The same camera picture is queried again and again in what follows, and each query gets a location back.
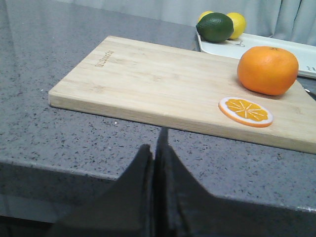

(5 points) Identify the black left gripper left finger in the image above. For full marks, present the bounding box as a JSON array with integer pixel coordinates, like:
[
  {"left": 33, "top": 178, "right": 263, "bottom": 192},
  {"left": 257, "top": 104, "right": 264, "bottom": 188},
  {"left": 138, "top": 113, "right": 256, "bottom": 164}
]
[{"left": 50, "top": 145, "right": 154, "bottom": 237}]

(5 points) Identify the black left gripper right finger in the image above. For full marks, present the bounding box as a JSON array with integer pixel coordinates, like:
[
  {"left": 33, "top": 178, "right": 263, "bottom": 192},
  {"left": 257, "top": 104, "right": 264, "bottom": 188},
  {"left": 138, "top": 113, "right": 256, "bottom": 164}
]
[{"left": 154, "top": 128, "right": 316, "bottom": 237}]

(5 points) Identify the whole orange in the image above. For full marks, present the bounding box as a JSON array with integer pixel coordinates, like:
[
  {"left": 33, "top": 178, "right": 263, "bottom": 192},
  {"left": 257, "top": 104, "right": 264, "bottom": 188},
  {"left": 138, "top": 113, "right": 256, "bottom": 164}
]
[{"left": 237, "top": 46, "right": 299, "bottom": 96}]

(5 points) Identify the white tray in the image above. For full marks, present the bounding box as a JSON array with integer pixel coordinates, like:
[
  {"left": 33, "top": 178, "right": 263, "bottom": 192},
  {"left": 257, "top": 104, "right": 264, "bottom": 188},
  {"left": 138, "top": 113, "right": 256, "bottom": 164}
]
[{"left": 197, "top": 33, "right": 316, "bottom": 79}]

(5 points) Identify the orange slice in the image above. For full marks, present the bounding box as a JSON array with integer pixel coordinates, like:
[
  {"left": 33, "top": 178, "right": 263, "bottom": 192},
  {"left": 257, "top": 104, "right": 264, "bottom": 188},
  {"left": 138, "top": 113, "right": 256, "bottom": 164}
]
[{"left": 218, "top": 96, "right": 274, "bottom": 128}]

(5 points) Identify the bamboo cutting board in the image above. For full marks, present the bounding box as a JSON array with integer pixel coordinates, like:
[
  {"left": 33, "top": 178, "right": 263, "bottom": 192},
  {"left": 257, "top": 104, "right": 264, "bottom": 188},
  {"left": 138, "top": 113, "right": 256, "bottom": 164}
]
[{"left": 48, "top": 36, "right": 316, "bottom": 154}]

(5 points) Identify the green lime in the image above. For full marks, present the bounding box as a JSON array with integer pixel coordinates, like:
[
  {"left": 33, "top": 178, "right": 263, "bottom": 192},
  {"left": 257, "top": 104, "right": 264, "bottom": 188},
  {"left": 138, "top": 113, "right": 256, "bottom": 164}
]
[{"left": 196, "top": 12, "right": 234, "bottom": 43}]

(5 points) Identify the yellow lemon right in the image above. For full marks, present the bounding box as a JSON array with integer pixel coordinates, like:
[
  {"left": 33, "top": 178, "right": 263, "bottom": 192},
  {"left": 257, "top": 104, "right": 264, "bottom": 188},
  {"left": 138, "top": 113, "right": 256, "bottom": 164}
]
[{"left": 227, "top": 12, "right": 247, "bottom": 40}]

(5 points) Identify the yellow lemon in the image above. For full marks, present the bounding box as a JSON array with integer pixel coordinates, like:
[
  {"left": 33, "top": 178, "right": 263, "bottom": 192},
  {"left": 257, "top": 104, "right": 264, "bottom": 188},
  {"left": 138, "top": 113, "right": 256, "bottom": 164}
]
[
  {"left": 197, "top": 10, "right": 213, "bottom": 22},
  {"left": 227, "top": 12, "right": 247, "bottom": 40}
]

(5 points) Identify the yellow lemon left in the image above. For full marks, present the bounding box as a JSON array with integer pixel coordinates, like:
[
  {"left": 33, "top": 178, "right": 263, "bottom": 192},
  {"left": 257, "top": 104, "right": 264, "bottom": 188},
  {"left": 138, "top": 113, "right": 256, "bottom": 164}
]
[{"left": 197, "top": 10, "right": 213, "bottom": 22}]

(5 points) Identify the grey curtain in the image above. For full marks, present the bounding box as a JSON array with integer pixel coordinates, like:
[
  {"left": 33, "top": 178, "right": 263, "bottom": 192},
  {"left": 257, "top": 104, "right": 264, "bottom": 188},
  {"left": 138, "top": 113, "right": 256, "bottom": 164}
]
[{"left": 4, "top": 0, "right": 316, "bottom": 46}]

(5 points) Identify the metal cutting board handle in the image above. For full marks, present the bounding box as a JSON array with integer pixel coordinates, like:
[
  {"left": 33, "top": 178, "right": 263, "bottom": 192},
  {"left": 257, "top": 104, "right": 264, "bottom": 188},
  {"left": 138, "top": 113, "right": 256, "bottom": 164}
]
[{"left": 305, "top": 88, "right": 316, "bottom": 100}]

